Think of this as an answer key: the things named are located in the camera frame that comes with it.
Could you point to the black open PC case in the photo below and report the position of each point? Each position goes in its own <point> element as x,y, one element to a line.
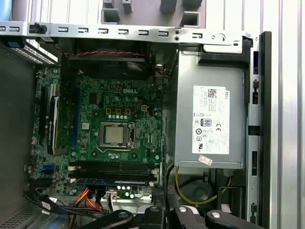
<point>264,119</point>

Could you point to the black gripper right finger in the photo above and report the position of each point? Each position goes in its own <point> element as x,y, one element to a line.
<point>183,219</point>

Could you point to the black rail clip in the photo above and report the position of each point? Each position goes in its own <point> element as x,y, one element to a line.
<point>39,28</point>

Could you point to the silver CPU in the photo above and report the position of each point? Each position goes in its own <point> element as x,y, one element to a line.
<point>114,134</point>

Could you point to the blue expansion slot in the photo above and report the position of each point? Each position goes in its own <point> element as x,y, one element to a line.
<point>75,119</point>

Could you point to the blue RAM stick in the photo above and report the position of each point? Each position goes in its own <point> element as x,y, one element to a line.
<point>100,181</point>

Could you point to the metal CPU socket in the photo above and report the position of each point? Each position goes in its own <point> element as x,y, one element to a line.
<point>101,133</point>

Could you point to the blue plastic latch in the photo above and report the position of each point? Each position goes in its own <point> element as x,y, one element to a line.
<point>14,44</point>

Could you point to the RAM slot black latches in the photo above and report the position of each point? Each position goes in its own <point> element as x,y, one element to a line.
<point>114,163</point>
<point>114,175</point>

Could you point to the black case fan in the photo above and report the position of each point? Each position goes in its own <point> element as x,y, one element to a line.
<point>107,69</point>

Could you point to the white four pin socket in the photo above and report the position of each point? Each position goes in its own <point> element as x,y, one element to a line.
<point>143,108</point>

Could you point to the thin metal locking lever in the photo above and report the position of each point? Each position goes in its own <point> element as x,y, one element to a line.
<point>116,150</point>

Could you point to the grey parts rack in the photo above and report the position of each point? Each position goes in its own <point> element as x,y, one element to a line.
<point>152,14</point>

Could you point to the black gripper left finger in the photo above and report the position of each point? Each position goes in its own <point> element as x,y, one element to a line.
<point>152,219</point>

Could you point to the white board connector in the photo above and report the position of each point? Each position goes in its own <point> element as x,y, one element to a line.
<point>111,192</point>

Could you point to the black expansion slot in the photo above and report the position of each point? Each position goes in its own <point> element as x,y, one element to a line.
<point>43,114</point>

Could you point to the green motherboard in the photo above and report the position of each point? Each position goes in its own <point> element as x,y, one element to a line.
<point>147,133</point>

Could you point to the grey power supply unit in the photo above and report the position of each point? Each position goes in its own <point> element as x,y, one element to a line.
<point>186,119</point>

